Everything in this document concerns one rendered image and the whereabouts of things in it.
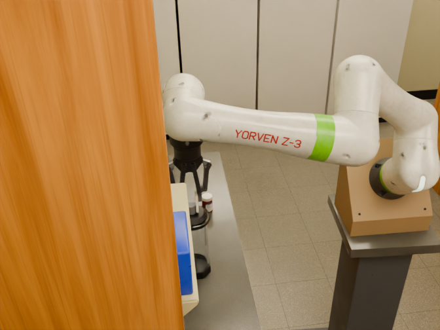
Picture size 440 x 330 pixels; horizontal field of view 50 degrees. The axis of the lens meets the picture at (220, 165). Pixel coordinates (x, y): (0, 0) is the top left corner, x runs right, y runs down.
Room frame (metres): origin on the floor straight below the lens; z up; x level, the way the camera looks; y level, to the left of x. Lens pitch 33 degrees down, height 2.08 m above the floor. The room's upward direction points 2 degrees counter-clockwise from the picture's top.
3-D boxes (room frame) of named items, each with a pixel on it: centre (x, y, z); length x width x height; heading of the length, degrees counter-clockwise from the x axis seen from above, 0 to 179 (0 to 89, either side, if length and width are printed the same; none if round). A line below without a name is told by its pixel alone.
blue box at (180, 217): (0.55, 0.10, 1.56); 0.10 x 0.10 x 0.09; 6
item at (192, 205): (1.13, 0.09, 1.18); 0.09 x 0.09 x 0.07
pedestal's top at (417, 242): (1.36, -0.60, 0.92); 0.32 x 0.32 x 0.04; 2
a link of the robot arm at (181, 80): (1.12, 0.09, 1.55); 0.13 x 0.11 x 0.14; 3
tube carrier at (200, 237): (1.13, 0.09, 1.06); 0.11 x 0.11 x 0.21
